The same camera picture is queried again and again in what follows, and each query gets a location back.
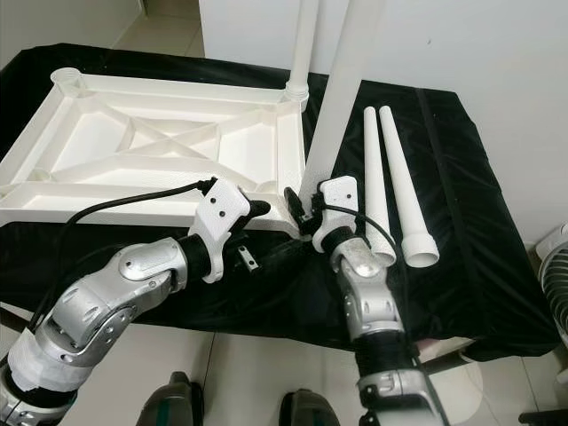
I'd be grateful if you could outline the white floor fan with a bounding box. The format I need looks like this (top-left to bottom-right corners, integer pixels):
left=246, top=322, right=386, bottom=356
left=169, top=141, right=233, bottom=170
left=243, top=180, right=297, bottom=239
left=535, top=222, right=568, bottom=356

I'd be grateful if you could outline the black table cloth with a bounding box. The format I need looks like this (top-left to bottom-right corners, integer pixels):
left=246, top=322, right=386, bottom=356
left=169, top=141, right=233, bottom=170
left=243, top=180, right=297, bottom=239
left=0, top=44, right=564, bottom=360

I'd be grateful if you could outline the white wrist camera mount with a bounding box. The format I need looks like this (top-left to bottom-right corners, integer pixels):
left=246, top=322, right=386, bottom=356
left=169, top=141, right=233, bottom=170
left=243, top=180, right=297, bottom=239
left=193, top=177, right=254, bottom=283
left=312, top=176, right=361, bottom=254

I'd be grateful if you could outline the grey robot left foot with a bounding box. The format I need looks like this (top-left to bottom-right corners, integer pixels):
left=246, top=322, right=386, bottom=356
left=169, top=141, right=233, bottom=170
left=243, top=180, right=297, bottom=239
left=140, top=371, right=205, bottom=426

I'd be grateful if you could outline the white plastic table leg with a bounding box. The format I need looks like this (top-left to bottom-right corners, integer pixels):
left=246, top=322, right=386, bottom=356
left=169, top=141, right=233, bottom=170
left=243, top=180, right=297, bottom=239
left=286, top=0, right=320, bottom=100
left=297, top=0, right=387, bottom=203
left=364, top=106, right=398, bottom=265
left=378, top=105, right=442, bottom=269

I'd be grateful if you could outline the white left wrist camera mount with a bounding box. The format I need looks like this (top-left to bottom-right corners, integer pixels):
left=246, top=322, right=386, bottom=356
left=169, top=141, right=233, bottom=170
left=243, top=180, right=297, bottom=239
left=193, top=177, right=254, bottom=283

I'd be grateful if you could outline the grey robot foot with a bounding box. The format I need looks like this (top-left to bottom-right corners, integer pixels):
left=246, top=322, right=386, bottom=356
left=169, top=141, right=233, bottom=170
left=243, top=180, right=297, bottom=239
left=140, top=371, right=205, bottom=426
left=280, top=389, right=343, bottom=426

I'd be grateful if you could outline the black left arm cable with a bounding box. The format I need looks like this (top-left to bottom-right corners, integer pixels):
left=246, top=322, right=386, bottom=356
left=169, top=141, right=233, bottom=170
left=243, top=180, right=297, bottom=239
left=35, top=177, right=214, bottom=329

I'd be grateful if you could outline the grey robot right foot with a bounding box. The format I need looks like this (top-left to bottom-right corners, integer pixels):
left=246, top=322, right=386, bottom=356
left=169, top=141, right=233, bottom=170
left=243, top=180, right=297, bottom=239
left=280, top=389, right=343, bottom=426

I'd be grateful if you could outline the white plastic children table top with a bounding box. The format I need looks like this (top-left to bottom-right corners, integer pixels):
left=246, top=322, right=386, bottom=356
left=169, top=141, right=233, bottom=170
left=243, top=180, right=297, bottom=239
left=0, top=67, right=312, bottom=239

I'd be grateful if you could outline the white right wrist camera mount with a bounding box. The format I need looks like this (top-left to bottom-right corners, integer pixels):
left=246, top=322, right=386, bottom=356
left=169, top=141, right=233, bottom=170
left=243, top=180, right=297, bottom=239
left=312, top=176, right=361, bottom=254

